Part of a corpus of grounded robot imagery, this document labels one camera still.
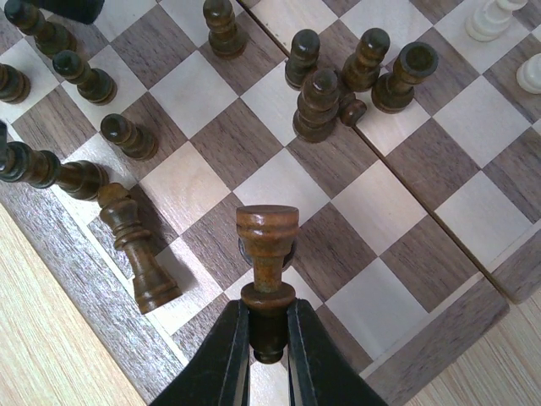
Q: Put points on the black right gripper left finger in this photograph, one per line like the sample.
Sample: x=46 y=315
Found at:
x=218 y=374

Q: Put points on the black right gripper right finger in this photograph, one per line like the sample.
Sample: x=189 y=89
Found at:
x=318 y=373

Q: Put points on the dark wooden rook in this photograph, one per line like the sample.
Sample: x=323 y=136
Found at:
x=394 y=91
x=268 y=233

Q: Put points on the wooden chess board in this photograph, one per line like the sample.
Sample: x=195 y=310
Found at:
x=417 y=229

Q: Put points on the dark wooden king lying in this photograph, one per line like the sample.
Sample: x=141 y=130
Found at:
x=153 y=286

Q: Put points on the dark piece back row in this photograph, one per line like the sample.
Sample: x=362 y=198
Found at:
x=15 y=85
x=81 y=180

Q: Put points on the dark pawn second row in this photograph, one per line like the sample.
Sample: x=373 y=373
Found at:
x=132 y=140
x=94 y=85

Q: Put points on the dark wooden pawn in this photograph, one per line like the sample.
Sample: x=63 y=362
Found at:
x=304 y=54
x=227 y=39
x=362 y=68
x=317 y=106

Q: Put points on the dark pawn lying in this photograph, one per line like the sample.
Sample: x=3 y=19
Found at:
x=351 y=109

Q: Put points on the light wooden pawn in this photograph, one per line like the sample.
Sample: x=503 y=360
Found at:
x=490 y=19
x=528 y=76

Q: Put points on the dark pawn near left corner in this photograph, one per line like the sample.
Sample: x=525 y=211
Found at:
x=50 y=38

